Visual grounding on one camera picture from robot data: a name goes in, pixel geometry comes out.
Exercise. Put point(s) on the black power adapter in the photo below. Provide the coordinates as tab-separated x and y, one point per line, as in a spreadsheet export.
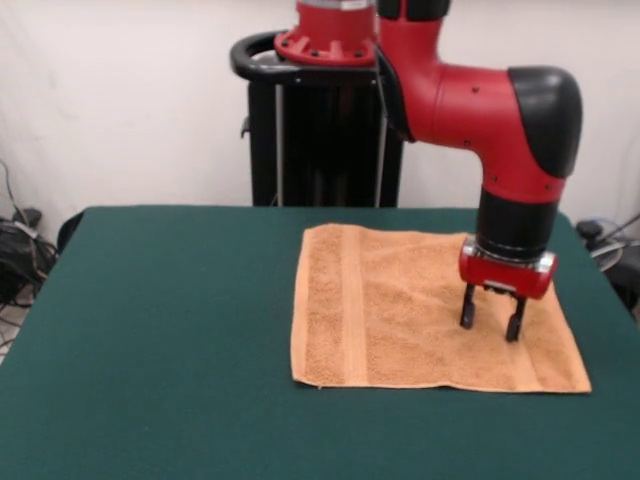
589	228

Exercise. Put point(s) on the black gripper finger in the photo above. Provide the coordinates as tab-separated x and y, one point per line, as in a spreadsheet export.
469	310
516	320

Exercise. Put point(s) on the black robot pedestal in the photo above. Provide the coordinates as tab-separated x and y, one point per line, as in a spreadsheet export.
320	140

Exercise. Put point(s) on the dark green table cloth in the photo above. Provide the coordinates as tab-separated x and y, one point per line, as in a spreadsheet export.
125	325

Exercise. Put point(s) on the orange terry towel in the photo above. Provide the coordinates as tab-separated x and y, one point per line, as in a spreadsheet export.
400	325

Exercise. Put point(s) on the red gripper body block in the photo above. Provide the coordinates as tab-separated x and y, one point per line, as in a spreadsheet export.
505	272

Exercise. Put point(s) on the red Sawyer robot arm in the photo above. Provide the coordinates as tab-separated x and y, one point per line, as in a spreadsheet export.
475	110

